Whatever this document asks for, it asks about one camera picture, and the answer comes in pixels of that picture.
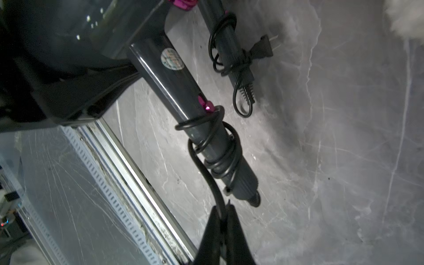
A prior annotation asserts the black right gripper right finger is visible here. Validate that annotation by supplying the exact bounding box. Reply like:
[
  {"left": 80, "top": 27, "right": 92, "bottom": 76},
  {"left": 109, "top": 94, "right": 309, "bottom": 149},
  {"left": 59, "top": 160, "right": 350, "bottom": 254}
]
[{"left": 226, "top": 203, "right": 256, "bottom": 265}]

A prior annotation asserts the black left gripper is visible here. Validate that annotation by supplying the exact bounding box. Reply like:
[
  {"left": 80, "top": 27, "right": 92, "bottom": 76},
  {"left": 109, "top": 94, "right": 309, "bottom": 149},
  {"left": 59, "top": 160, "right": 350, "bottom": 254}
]
[{"left": 1, "top": 54, "right": 141, "bottom": 133}]

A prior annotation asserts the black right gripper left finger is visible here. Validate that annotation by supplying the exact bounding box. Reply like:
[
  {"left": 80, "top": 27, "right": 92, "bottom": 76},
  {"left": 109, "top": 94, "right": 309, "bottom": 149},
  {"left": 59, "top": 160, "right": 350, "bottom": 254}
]
[{"left": 192, "top": 206, "right": 227, "bottom": 265}]

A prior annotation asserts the black boxy hair dryer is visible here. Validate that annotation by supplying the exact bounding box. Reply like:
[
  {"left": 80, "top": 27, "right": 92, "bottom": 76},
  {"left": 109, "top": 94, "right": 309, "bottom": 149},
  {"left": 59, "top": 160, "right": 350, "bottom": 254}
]
[{"left": 1, "top": 1, "right": 273, "bottom": 207}]

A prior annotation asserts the dark grey round hair dryer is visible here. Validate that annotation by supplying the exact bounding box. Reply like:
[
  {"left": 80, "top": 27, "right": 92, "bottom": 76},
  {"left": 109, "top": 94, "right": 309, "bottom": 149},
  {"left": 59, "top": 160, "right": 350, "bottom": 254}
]
[{"left": 171, "top": 1, "right": 255, "bottom": 106}]

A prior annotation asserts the white teddy bear blue shirt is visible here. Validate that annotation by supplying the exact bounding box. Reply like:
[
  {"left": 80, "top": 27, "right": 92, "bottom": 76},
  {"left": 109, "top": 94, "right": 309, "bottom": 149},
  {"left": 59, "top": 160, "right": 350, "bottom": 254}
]
[{"left": 384, "top": 0, "right": 424, "bottom": 44}]

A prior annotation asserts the aluminium front rail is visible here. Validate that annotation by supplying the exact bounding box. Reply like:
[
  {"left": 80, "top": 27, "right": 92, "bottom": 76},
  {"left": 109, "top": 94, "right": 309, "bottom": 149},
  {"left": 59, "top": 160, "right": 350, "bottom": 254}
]
[{"left": 62, "top": 119, "right": 197, "bottom": 265}]

